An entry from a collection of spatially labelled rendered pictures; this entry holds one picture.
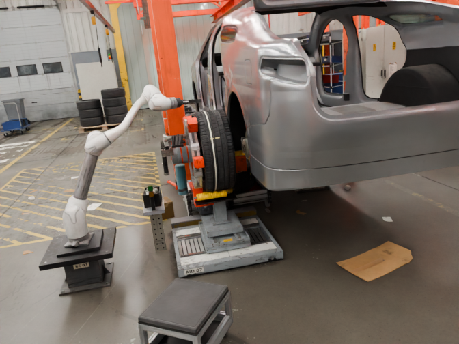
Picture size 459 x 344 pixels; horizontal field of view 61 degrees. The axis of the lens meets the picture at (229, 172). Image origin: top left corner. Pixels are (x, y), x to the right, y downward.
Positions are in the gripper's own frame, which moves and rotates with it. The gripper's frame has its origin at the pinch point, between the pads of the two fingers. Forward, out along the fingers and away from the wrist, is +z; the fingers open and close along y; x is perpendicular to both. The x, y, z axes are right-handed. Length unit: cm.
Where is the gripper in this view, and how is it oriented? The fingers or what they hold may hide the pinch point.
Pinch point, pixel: (197, 101)
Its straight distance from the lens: 319.4
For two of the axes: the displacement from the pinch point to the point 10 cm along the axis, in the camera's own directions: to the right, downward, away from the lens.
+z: 8.1, -1.7, 5.6
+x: -1.1, -9.8, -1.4
